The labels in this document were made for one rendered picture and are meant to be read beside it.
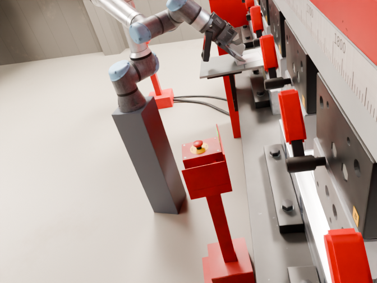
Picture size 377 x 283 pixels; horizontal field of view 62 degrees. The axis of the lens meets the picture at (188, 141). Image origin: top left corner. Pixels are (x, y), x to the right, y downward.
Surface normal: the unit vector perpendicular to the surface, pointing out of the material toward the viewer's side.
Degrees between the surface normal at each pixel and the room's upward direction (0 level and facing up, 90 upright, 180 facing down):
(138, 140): 90
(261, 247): 0
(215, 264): 0
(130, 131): 90
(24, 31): 90
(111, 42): 90
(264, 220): 0
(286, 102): 39
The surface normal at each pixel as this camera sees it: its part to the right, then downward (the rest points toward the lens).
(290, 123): -0.22, -0.24
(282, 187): -0.23, -0.79
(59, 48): -0.29, 0.61
